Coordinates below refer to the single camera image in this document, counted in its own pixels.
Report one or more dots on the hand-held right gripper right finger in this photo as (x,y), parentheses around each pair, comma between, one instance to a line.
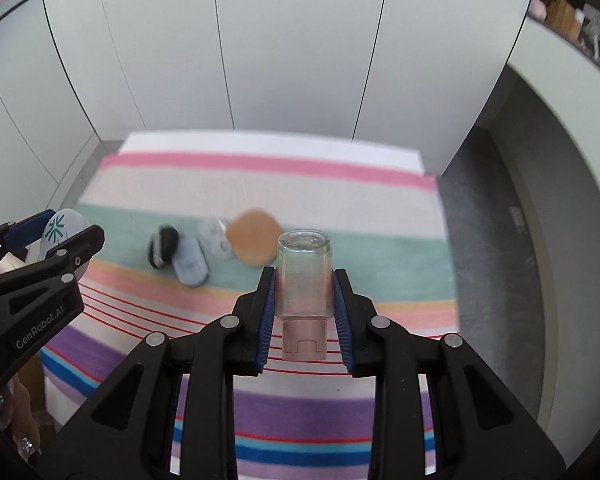
(341,320)

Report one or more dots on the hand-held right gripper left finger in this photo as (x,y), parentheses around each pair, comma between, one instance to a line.
(265,320)

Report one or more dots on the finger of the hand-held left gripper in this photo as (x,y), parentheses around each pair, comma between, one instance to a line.
(20,232)
(80,247)

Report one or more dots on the white round compact green logo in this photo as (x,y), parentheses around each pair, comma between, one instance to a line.
(62,227)

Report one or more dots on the black round compact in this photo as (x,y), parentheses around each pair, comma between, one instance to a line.
(164,245)

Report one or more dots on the pale blue oval case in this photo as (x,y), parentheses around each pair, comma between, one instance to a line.
(190,262)

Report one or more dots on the small clear container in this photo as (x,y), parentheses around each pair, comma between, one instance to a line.
(214,237)

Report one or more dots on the person's left hand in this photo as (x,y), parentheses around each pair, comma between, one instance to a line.
(17,410)

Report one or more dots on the striped cloth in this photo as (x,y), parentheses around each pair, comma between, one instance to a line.
(330,195)

